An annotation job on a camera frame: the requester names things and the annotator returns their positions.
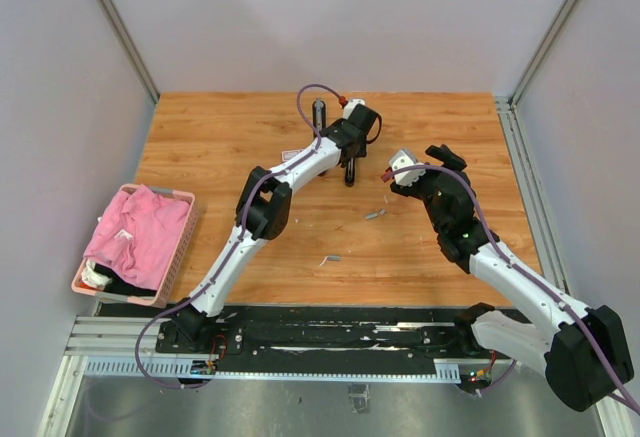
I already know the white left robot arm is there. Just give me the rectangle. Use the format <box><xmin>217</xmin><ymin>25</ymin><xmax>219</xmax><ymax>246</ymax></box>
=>
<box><xmin>171</xmin><ymin>100</ymin><xmax>382</xmax><ymax>353</ymax></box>

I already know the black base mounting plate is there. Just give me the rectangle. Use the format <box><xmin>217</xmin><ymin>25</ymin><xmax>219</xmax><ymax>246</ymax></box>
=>
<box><xmin>156</xmin><ymin>305</ymin><xmax>493</xmax><ymax>378</ymax></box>

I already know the pink plastic basket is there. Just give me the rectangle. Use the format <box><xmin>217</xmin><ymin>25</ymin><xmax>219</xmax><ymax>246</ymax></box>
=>
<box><xmin>71</xmin><ymin>184</ymin><xmax>198</xmax><ymax>308</ymax></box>

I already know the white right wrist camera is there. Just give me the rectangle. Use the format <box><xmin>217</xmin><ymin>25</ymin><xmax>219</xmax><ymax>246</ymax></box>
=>
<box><xmin>389</xmin><ymin>149</ymin><xmax>426</xmax><ymax>187</ymax></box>

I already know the red white staple box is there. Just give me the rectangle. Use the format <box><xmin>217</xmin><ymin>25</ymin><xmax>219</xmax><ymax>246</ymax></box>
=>
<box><xmin>281</xmin><ymin>150</ymin><xmax>300</xmax><ymax>162</ymax></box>

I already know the black stapler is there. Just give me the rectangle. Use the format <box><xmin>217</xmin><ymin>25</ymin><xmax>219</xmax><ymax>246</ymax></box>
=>
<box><xmin>312</xmin><ymin>98</ymin><xmax>326</xmax><ymax>132</ymax></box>
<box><xmin>344</xmin><ymin>158</ymin><xmax>357</xmax><ymax>187</ymax></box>

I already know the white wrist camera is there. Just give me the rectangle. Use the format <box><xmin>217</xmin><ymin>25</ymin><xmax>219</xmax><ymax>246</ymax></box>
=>
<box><xmin>389</xmin><ymin>149</ymin><xmax>426</xmax><ymax>187</ymax></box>
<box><xmin>342</xmin><ymin>98</ymin><xmax>365</xmax><ymax>119</ymax></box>

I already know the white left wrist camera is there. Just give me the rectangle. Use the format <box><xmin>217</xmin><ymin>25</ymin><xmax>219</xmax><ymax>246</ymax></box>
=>
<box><xmin>342</xmin><ymin>98</ymin><xmax>365</xmax><ymax>119</ymax></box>

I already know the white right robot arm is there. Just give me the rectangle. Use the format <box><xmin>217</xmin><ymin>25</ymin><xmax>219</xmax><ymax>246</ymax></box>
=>
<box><xmin>382</xmin><ymin>145</ymin><xmax>639</xmax><ymax>412</ymax></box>

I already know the pink cloth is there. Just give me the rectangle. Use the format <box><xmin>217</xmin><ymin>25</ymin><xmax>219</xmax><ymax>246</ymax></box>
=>
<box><xmin>83</xmin><ymin>185</ymin><xmax>191</xmax><ymax>291</ymax></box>

